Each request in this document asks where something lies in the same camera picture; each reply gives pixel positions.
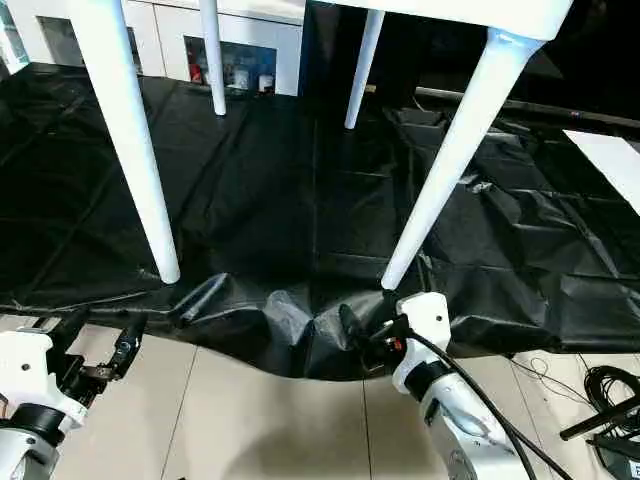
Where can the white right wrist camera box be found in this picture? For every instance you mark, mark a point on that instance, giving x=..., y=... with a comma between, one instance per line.
x=425, y=335

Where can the blue lit glass case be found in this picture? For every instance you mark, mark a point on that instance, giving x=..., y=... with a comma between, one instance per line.
x=12, y=40

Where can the white glass-door cabinet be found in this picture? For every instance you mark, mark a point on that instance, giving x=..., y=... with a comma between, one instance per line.
x=160, y=40

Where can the black table mat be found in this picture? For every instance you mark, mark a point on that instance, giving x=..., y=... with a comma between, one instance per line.
x=280, y=200

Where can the black low cabinet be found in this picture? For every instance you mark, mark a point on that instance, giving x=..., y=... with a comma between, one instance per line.
x=580, y=60

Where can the white flat sheet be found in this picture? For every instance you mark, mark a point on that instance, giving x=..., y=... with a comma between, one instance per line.
x=612, y=160

